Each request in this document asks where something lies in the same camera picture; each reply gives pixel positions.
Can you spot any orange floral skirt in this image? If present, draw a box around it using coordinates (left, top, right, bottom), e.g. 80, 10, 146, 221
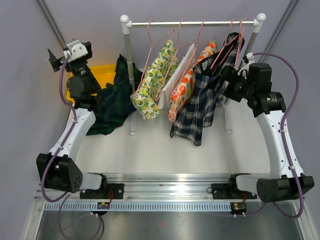
168, 40, 218, 122

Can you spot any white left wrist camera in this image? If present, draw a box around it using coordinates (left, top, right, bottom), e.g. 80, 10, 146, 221
63, 39, 88, 62

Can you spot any navy white plaid skirt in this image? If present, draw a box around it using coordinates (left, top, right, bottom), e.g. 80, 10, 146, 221
169, 32, 239, 147

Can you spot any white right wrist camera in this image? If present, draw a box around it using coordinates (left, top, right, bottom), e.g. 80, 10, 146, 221
237, 52, 256, 77

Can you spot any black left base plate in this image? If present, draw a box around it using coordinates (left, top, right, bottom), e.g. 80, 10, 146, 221
79, 183, 125, 200

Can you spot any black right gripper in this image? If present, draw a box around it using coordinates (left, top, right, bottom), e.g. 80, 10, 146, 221
207, 65, 255, 103

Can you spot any pink hanger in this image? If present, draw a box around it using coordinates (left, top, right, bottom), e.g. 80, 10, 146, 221
136, 19, 175, 91
234, 15, 248, 69
155, 19, 195, 101
174, 18, 216, 76
209, 18, 244, 75

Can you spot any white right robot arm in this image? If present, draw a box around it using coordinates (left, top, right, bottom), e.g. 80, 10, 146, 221
221, 63, 315, 203

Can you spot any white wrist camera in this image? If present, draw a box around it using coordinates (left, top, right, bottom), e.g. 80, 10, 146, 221
63, 39, 88, 62
237, 52, 256, 77

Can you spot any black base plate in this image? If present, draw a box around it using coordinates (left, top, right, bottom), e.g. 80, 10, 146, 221
206, 183, 258, 200
79, 183, 125, 200

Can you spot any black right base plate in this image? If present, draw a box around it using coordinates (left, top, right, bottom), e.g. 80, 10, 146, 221
206, 183, 258, 200

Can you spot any dark green plaid skirt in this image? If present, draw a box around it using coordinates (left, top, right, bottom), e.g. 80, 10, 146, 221
86, 55, 136, 136

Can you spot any yellow plastic tray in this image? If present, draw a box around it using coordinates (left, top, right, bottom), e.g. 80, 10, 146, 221
66, 63, 116, 105

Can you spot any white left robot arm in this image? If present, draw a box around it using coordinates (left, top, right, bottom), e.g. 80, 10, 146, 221
36, 39, 109, 199

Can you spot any lemon print skirt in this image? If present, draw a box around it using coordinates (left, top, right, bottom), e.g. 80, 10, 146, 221
130, 40, 179, 120

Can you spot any white slotted cable duct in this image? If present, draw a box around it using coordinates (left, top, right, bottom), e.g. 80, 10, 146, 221
44, 201, 231, 212

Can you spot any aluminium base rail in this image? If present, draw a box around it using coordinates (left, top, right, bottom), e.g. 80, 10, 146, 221
32, 173, 283, 202

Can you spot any white metal clothes rack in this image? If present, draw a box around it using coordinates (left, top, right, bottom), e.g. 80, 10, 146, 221
120, 13, 267, 136

